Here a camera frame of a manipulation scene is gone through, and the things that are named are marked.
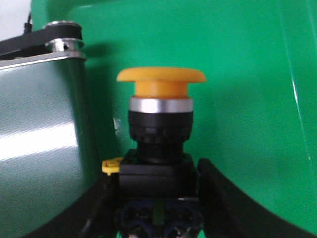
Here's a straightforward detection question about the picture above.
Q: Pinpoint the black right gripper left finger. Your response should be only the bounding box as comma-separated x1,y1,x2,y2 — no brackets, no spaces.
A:
24,174,118,238

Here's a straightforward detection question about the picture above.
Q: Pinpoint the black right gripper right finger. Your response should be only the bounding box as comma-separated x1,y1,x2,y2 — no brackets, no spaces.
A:
197,158,315,238

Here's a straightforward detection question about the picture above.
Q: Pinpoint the yellow mushroom push button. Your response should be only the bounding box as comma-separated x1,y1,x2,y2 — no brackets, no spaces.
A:
102,67,206,238

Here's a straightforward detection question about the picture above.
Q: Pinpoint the green conveyor belt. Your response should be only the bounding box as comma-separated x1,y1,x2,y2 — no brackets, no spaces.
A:
0,58,99,238

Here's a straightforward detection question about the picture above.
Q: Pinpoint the green plastic tray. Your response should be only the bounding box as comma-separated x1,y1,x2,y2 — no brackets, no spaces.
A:
31,0,317,237

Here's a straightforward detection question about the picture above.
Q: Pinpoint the black conveyor drive belt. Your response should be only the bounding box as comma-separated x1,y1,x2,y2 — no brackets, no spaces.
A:
0,20,84,60

